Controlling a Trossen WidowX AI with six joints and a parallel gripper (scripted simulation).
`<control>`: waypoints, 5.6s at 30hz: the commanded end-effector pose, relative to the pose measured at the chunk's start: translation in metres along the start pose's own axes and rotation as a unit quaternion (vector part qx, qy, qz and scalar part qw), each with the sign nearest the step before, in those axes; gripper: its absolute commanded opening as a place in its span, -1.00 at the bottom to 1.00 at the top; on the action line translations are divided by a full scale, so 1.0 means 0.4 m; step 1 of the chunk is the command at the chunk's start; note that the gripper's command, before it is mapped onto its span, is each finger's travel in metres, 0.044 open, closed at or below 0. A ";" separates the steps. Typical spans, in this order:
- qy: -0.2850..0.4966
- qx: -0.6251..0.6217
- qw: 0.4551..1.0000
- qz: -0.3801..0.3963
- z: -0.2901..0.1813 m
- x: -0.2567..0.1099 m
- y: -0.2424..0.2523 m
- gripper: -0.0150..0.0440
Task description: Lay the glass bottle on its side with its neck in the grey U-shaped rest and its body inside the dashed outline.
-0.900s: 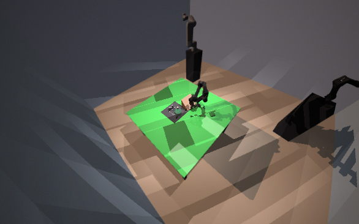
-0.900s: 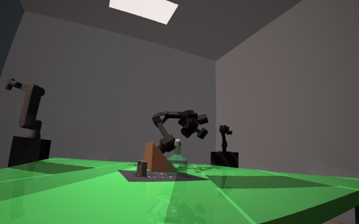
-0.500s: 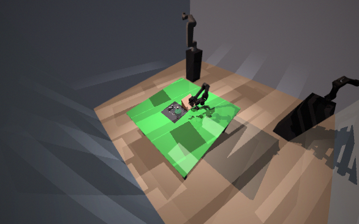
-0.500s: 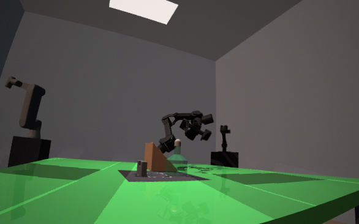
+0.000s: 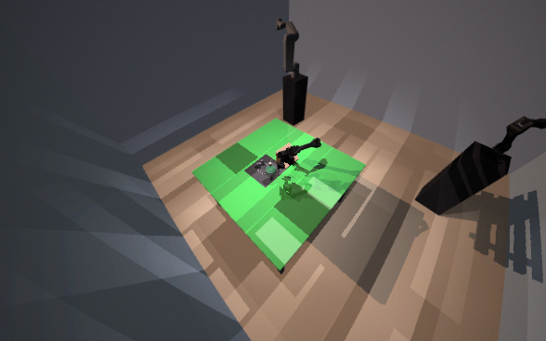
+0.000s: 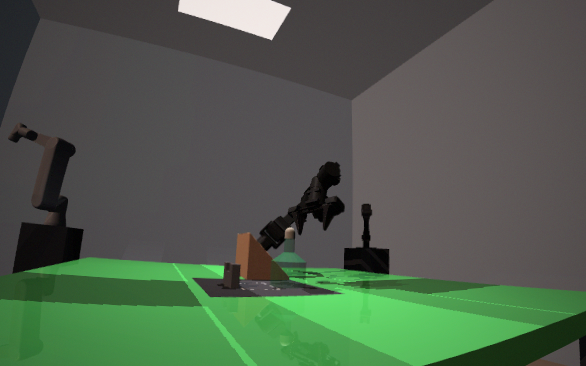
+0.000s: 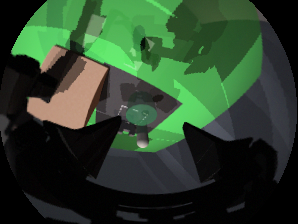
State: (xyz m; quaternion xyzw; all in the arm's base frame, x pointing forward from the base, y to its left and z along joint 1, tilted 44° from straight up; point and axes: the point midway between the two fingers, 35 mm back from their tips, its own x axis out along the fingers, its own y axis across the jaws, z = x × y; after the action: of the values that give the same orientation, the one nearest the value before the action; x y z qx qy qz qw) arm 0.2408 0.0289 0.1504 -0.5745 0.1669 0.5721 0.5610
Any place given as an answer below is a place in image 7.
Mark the green glass bottle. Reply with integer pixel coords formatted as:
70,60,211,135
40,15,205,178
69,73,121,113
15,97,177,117
126,91,157,148

